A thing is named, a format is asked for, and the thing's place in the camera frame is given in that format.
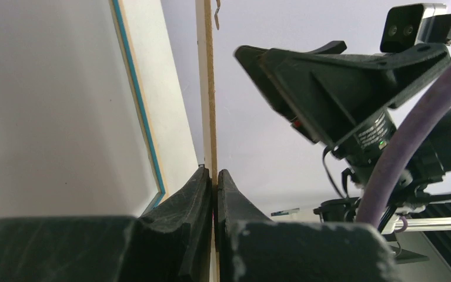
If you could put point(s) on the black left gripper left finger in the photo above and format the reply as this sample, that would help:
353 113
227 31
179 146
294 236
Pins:
169 243

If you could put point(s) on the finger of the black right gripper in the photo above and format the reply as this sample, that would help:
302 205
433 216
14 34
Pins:
301 87

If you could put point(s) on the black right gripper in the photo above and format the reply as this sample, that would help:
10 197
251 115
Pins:
387 82

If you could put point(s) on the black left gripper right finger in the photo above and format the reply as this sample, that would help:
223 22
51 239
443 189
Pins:
252 247

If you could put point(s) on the brown cardboard backing board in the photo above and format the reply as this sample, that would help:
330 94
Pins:
204 32

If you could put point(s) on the wooden picture frame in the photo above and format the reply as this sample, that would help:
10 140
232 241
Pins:
92 120

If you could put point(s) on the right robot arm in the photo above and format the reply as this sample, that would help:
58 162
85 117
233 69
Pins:
402 200

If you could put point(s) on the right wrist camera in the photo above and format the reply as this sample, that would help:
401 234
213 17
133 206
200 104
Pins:
409 25

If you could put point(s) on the aluminium front rail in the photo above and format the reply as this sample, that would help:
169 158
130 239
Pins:
401 224

